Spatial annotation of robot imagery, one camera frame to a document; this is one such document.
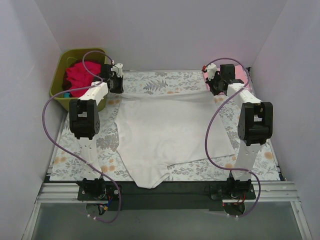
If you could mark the folded pink t shirt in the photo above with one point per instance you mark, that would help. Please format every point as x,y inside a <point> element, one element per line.
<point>239,74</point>

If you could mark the crumpled red t shirt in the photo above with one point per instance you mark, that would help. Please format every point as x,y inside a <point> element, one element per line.
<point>76,76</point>

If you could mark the aluminium front rail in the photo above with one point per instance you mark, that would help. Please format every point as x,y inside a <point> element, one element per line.
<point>67,192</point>

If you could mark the floral patterned table mat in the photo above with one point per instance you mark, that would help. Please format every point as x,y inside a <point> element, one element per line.
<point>65,167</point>

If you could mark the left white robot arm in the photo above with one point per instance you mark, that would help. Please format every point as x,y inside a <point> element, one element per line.
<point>84,121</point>

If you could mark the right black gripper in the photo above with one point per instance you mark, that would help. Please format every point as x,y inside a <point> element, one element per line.
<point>215,88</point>

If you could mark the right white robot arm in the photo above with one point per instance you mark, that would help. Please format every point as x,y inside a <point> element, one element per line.
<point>255,124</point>

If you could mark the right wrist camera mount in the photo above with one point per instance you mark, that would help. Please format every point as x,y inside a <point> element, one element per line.
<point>209,71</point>

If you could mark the white t shirt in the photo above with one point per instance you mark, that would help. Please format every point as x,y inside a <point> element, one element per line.
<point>158,131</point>

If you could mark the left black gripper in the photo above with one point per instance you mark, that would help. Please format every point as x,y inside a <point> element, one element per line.
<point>116,87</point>

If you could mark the olive green plastic bin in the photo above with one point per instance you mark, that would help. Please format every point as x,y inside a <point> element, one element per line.
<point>67,59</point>

